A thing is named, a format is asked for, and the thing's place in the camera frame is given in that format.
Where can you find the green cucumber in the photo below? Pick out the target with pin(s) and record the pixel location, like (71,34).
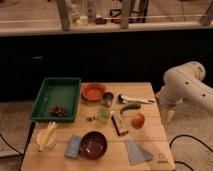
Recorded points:
(130,106)

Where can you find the green plastic tray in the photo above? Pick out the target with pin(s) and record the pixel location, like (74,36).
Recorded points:
(57,92)

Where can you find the purple bowl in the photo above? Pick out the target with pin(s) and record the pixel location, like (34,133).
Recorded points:
(93,145)

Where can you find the small metal cup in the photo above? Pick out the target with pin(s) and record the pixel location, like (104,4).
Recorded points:
(107,99)

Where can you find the small white plate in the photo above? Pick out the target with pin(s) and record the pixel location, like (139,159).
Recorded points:
(51,143)

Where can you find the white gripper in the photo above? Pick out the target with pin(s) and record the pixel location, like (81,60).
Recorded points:
(168,99)

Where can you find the orange bowl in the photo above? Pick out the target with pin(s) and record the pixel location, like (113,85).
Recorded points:
(93,91)

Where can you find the blue sponge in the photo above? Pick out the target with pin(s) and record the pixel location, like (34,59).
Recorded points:
(72,150)

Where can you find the white handled knife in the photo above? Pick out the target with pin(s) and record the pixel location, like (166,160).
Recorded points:
(126,99)

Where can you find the red yellow apple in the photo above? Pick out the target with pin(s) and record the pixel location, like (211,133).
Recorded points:
(138,120)

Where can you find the small dark toy piece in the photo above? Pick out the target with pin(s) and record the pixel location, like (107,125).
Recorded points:
(92,118)

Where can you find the black rectangular block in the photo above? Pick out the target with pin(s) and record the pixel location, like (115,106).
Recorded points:
(120,125)

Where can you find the dark red grapes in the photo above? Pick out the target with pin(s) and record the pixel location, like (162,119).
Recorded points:
(58,111)

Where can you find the grey blue folded cloth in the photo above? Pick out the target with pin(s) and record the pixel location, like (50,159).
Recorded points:
(137,154)

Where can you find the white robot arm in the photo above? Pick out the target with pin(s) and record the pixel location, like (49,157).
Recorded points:
(184,82)

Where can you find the small green cup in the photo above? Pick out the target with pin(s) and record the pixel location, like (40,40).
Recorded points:
(103,115)

